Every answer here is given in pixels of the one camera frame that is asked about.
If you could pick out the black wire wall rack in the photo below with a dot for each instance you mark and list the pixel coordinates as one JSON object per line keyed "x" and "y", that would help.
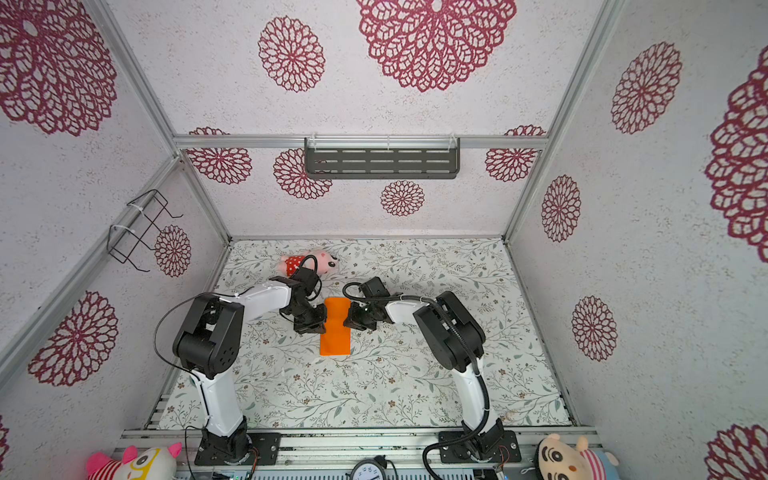
{"x": 123, "y": 239}

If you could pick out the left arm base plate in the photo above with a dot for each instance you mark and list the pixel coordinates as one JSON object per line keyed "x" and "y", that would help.
{"x": 242, "y": 449}

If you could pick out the round gauge clock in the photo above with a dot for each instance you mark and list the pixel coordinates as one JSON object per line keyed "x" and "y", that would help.
{"x": 370, "y": 469}

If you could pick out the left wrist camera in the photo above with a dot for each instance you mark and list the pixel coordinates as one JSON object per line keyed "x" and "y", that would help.
{"x": 308, "y": 280}

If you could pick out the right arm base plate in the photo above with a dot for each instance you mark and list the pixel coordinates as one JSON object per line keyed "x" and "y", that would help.
{"x": 492, "y": 447}

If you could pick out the orange square paper sheet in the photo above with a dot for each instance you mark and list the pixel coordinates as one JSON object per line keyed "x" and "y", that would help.
{"x": 336, "y": 340}

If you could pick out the grey wall shelf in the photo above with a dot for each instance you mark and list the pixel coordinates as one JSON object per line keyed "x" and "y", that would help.
{"x": 382, "y": 160}

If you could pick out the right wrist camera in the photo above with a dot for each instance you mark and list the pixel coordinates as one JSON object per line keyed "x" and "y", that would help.
{"x": 375, "y": 290}

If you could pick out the boy face plush toy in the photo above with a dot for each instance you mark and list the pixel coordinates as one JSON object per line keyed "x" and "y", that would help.
{"x": 556, "y": 460}

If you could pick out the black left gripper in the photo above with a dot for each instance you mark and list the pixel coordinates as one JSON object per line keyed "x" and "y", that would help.
{"x": 317, "y": 326}

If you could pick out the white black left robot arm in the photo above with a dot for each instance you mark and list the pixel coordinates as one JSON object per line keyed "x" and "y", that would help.
{"x": 208, "y": 341}

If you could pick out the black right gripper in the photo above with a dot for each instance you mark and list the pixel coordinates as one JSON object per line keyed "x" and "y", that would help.
{"x": 354, "y": 319}

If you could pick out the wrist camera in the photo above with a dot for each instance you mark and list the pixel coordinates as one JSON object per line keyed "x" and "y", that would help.
{"x": 375, "y": 290}
{"x": 308, "y": 280}

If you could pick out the pink pig plush toy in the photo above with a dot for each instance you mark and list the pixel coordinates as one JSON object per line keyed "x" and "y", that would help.
{"x": 321, "y": 261}

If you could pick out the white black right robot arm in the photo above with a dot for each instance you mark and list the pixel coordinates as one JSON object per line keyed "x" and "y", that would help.
{"x": 456, "y": 341}

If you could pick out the pink white plush toy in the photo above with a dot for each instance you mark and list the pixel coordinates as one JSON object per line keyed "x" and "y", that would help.
{"x": 151, "y": 464}

